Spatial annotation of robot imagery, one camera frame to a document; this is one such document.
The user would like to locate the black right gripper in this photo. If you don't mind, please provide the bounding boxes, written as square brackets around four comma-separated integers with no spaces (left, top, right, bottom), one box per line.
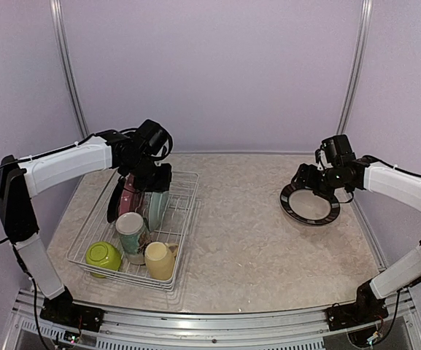
[291,163,349,201]

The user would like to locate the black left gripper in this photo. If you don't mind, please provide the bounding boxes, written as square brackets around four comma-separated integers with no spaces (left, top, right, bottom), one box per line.
[123,154,172,193]

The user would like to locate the light teal flower plate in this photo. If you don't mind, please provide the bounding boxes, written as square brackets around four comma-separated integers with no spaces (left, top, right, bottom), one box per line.
[147,191,169,231]

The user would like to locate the black rimmed striped plate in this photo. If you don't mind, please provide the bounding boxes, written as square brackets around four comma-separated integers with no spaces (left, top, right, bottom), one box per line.
[279,184,341,226]

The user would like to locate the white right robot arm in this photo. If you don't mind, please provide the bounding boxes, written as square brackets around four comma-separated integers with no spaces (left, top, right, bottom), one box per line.
[280,156,421,324]

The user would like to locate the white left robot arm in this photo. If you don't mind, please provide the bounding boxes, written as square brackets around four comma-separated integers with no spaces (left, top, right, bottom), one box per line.
[0,120,174,324]

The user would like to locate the maroon pink plate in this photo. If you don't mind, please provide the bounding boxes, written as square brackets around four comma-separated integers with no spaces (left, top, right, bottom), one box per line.
[117,174,145,217]

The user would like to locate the small black plate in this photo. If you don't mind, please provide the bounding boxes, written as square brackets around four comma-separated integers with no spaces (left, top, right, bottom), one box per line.
[107,177,125,223]

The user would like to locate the floral patterned tall mug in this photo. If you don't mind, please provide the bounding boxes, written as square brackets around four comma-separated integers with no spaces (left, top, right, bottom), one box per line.
[115,212,150,265]

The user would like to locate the yellow mug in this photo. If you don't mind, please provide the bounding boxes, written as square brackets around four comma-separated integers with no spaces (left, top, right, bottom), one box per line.
[144,241,179,281]

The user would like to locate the lime green bowl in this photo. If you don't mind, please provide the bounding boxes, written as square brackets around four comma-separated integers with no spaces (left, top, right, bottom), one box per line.
[85,241,122,271]

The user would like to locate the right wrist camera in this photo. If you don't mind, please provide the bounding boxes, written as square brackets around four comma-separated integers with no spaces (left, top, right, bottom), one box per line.
[320,134,356,168]

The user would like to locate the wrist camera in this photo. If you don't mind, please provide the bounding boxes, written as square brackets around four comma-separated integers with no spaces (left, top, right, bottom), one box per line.
[320,134,356,168]
[132,120,174,161]

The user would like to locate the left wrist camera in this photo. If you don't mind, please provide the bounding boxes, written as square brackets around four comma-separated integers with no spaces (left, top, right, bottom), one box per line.
[132,120,174,161]

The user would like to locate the white wire dish rack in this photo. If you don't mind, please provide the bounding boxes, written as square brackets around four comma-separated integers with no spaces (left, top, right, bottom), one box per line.
[66,171,198,291]

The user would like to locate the right aluminium corner post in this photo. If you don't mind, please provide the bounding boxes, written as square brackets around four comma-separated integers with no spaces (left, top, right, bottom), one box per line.
[336,0,374,134]

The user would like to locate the aluminium corner post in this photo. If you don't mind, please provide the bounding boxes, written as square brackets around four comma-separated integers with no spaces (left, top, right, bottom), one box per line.
[50,0,89,137]
[336,0,374,134]

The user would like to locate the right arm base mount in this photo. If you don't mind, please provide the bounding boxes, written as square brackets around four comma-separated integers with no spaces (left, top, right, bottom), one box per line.
[324,284,389,331]

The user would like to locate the aluminium front frame rail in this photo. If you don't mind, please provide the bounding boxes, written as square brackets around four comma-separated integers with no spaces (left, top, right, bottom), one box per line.
[0,289,421,349]

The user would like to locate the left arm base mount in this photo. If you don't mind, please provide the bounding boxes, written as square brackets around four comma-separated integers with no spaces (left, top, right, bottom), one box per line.
[40,287,105,333]

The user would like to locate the left aluminium corner post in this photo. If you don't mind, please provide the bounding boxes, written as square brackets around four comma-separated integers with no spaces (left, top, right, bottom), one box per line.
[50,0,89,137]

